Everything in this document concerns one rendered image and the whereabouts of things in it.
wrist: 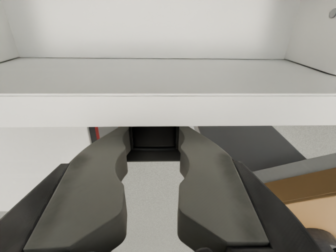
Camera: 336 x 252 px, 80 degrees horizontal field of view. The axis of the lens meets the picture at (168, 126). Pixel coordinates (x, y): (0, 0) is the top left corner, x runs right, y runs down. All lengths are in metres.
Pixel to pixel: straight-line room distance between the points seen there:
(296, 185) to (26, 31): 0.41
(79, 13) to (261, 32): 0.15
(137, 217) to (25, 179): 1.33
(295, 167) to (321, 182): 0.05
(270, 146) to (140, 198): 1.12
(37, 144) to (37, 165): 0.04
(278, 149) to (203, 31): 0.41
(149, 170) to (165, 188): 0.20
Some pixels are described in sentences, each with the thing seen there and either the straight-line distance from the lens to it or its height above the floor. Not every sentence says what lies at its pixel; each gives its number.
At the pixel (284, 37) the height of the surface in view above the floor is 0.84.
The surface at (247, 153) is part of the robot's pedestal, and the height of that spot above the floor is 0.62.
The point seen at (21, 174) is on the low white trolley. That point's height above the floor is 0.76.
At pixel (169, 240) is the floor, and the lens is 1.91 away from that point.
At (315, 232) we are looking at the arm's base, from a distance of 0.45.
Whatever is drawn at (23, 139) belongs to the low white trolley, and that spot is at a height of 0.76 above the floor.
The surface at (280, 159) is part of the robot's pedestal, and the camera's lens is 0.52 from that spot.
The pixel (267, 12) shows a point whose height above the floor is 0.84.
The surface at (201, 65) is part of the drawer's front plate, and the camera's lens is 0.16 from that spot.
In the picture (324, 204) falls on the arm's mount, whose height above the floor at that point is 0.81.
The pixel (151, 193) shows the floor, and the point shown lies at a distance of 1.48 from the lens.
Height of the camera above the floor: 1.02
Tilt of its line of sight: 62 degrees down
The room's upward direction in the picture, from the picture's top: 175 degrees clockwise
